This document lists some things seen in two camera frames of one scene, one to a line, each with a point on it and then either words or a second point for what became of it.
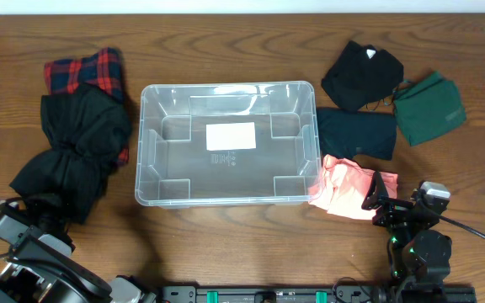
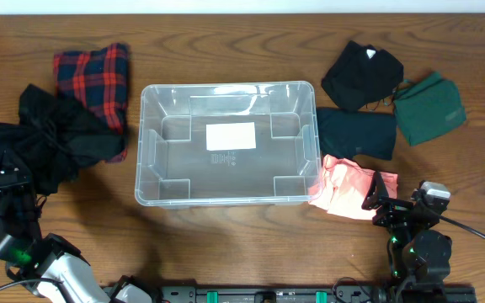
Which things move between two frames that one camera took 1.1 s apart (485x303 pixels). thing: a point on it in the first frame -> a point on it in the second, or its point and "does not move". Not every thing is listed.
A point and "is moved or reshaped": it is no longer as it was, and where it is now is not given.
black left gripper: [47, 200] -> [18, 184]
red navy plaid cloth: [103, 69] is moved or reshaped
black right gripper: [395, 208] does not move
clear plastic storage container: [228, 144] does not move
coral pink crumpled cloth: [342, 186] does not move
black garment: [85, 130] -> [55, 139]
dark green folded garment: [428, 106] does not move
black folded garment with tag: [359, 76] does not move
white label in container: [223, 136] does not move
